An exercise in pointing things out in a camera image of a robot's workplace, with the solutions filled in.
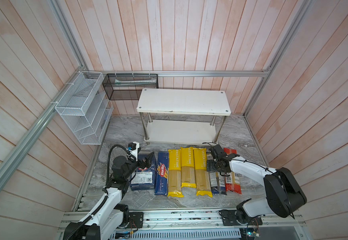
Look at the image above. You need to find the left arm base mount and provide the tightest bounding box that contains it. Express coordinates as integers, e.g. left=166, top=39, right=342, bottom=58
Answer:
left=117, top=212, right=144, bottom=229

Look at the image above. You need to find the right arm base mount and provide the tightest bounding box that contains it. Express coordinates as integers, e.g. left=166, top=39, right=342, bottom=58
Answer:
left=218, top=210, right=263, bottom=226

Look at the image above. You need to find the white wire mesh rack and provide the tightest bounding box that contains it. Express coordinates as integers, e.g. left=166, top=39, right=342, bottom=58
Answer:
left=55, top=72, right=113, bottom=145

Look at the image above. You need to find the left yellow Pastatime spaghetti pack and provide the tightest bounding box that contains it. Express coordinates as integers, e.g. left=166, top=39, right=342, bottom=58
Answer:
left=168, top=149, right=184, bottom=198

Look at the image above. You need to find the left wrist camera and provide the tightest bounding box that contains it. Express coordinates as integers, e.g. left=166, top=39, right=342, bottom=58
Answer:
left=127, top=142, right=141, bottom=162

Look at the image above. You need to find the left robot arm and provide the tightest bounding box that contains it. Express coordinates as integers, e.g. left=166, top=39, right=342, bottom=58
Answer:
left=63, top=142, right=155, bottom=240

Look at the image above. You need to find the right yellow Pastatime spaghetti pack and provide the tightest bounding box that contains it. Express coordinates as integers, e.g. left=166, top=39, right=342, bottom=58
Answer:
left=193, top=148, right=212, bottom=198

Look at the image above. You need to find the blue clear spaghetti pack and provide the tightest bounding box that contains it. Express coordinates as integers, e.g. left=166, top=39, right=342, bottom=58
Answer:
left=206, top=151, right=227, bottom=196

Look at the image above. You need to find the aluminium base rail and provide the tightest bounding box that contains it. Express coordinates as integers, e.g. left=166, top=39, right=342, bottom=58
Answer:
left=57, top=206, right=307, bottom=233

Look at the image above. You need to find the yellow pastatime spaghetti pack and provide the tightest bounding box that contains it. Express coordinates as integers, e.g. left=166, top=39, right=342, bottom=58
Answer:
left=181, top=147, right=196, bottom=188
left=168, top=149, right=184, bottom=198
left=193, top=148, right=212, bottom=198

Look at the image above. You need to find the white two-tier shelf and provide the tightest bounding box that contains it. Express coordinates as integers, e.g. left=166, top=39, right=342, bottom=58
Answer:
left=137, top=89, right=231, bottom=145

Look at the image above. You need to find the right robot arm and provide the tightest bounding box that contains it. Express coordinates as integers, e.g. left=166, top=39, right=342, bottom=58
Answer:
left=210, top=145, right=307, bottom=226

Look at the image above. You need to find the middle yellow Pastatime spaghetti pack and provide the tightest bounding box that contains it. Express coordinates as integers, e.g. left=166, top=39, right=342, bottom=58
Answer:
left=181, top=147, right=196, bottom=188

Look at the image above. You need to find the narrow blue Barilla spaghetti box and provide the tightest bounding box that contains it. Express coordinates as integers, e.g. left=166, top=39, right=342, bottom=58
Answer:
left=155, top=152, right=169, bottom=196

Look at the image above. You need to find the red clear spaghetti pack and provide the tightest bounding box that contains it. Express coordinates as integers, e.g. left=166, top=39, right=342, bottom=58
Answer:
left=223, top=147, right=242, bottom=196

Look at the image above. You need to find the wide blue Barilla pasta box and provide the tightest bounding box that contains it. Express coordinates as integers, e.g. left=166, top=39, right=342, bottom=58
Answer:
left=130, top=154, right=156, bottom=191

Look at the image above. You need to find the black wire mesh basket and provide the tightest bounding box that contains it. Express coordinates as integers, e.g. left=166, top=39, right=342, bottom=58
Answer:
left=102, top=73, right=159, bottom=101

